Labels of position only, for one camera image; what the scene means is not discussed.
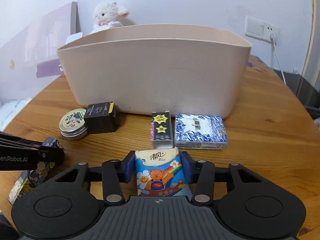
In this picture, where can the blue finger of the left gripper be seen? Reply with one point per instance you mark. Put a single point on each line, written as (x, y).
(51, 155)

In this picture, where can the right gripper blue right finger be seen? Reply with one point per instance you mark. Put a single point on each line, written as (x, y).
(201, 173)

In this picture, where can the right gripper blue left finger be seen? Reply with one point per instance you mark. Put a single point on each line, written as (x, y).
(115, 172)

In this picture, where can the long dark cartoon box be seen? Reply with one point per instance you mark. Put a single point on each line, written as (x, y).
(30, 179)

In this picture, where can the round tin with bird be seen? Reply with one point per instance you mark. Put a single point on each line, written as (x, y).
(72, 125)

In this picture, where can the blue white porcelain pattern box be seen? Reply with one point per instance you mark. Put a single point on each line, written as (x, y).
(205, 132)

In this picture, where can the cartoon bear tissue pack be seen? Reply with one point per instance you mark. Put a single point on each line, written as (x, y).
(159, 173)

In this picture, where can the small black box yellow edge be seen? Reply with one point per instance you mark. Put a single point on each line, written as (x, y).
(102, 118)

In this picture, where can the black box with yellow stars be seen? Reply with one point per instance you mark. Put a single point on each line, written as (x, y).
(161, 130)

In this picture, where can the white bedding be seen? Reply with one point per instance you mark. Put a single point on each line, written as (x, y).
(9, 109)

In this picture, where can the pink headboard panel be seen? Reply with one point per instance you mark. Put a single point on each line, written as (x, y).
(29, 60)

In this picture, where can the beige plastic storage basket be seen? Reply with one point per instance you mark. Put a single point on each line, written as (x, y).
(158, 67)

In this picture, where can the white phone stand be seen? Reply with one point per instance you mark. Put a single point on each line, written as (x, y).
(74, 37)

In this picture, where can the black laptop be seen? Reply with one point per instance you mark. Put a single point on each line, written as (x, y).
(305, 93)

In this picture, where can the white plush lamb toy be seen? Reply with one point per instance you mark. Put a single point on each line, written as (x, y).
(107, 16)

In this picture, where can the white wall switch socket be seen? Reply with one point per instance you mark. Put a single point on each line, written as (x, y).
(261, 30)

